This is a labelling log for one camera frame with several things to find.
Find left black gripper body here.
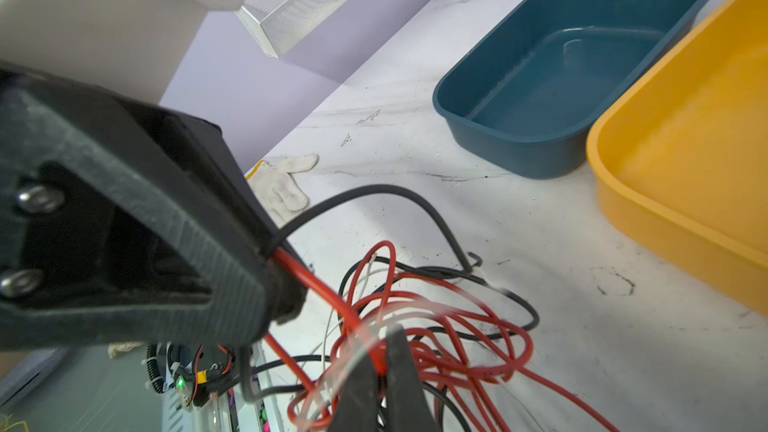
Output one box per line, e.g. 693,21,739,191
1,64,307,351

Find red cables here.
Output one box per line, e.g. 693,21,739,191
263,239,622,432

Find yellow plastic tub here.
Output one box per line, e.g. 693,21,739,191
586,0,767,314

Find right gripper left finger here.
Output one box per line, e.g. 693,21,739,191
327,352,379,432

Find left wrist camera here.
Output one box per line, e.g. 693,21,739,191
1,0,245,104

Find teal plastic tub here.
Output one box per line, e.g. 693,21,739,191
433,0,709,179

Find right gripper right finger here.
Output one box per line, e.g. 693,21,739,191
385,325,439,432

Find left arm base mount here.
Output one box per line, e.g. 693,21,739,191
142,342,240,409

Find white cotton glove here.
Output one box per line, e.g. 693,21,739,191
245,154,319,227

